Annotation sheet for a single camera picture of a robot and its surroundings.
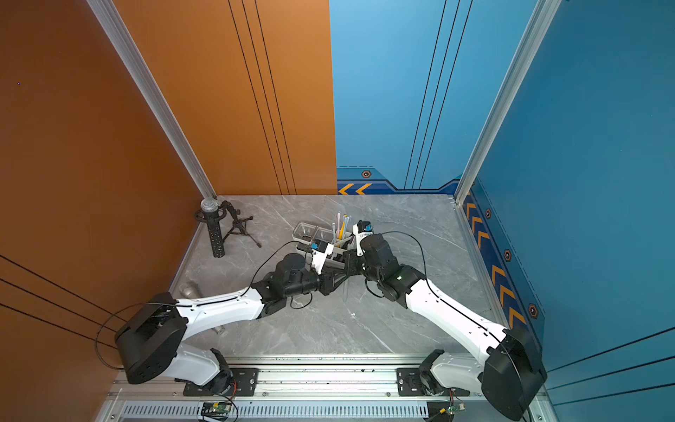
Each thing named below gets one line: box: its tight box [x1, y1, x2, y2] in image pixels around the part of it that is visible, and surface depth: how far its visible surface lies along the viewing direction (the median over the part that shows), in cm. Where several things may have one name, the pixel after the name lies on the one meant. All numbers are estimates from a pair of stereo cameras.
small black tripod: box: [219, 200, 262, 249], surface depth 102 cm
